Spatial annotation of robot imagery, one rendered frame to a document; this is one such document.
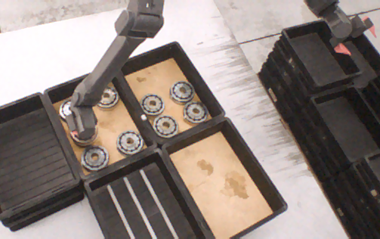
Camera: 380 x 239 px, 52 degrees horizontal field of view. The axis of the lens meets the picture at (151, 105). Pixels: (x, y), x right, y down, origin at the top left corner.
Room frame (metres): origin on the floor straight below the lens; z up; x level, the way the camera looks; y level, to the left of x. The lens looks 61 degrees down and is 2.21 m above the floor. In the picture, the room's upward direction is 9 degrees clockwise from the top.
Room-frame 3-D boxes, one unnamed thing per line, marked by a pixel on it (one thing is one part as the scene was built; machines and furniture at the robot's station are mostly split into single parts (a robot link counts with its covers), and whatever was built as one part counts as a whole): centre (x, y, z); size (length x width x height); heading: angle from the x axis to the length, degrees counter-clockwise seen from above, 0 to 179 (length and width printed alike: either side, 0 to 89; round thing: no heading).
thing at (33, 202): (0.46, 0.43, 0.92); 0.40 x 0.30 x 0.02; 35
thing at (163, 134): (0.68, -0.07, 0.86); 0.10 x 0.10 x 0.01
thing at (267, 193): (0.48, -0.29, 0.87); 0.40 x 0.30 x 0.11; 35
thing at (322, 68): (1.42, -0.88, 0.37); 0.40 x 0.30 x 0.45; 27
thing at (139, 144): (0.59, 0.06, 0.86); 0.10 x 0.10 x 0.01
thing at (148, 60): (0.81, -0.06, 0.87); 0.40 x 0.30 x 0.11; 35
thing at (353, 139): (1.07, -1.07, 0.31); 0.40 x 0.30 x 0.34; 28
